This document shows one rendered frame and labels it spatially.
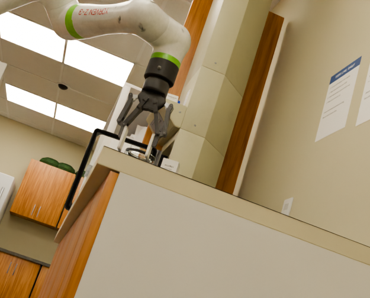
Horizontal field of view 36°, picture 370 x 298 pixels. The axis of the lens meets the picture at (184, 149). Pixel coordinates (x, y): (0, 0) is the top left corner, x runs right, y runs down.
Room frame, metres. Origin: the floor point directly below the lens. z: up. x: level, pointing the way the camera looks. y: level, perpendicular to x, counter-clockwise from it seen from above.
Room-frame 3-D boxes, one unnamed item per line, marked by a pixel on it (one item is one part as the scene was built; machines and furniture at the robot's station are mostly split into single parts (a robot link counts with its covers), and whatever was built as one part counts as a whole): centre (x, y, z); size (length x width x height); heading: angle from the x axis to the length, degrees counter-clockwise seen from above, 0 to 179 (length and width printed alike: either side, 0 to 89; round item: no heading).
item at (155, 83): (1.54, 0.14, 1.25); 0.08 x 0.07 x 0.09; 82
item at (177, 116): (2.33, 0.13, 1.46); 0.32 x 0.11 x 0.10; 10
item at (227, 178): (2.59, -0.04, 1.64); 0.49 x 0.03 x 1.40; 100
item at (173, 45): (1.53, 0.14, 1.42); 0.13 x 0.11 x 0.14; 131
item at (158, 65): (1.54, 0.14, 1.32); 0.12 x 0.09 x 0.06; 172
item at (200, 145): (2.37, -0.05, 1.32); 0.32 x 0.25 x 0.77; 10
